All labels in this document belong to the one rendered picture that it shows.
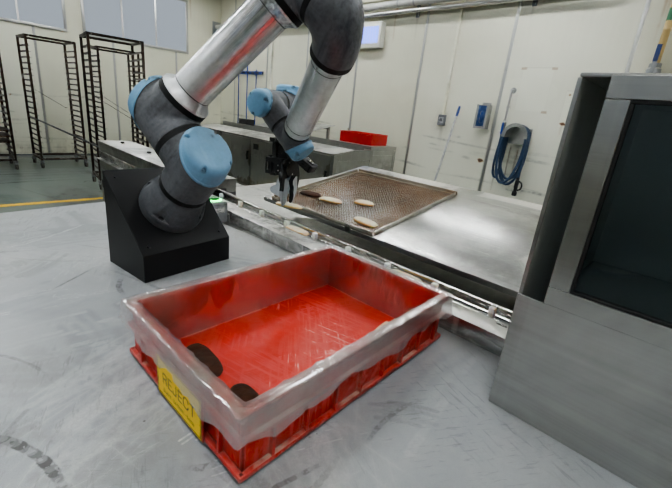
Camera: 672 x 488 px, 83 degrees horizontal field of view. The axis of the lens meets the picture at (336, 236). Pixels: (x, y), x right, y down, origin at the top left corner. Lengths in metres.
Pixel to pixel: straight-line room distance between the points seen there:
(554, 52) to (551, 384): 4.30
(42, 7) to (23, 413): 7.68
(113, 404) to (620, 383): 0.66
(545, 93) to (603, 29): 0.67
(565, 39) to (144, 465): 4.66
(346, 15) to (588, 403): 0.72
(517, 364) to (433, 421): 0.15
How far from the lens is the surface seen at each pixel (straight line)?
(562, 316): 0.60
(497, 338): 0.80
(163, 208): 0.95
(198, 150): 0.85
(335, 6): 0.79
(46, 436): 0.63
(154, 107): 0.92
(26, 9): 8.10
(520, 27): 4.94
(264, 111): 1.10
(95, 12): 8.31
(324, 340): 0.74
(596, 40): 4.69
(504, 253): 1.12
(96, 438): 0.61
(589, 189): 0.56
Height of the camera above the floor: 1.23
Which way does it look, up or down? 18 degrees down
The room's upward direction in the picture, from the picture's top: 6 degrees clockwise
